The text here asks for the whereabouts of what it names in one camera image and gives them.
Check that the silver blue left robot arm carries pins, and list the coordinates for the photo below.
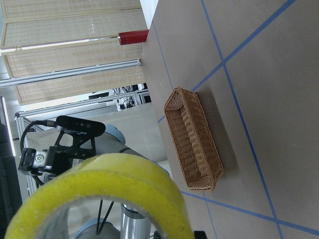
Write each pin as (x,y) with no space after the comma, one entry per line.
(98,165)

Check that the red cylinder post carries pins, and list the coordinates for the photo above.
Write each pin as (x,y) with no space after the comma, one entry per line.
(133,37)

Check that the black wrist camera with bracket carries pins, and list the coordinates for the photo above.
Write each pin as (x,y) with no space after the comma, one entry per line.
(83,133)

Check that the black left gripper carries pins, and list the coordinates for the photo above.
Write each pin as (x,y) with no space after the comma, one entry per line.
(58,160)

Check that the brown wicker basket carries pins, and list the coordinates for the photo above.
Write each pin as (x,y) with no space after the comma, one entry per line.
(196,150)

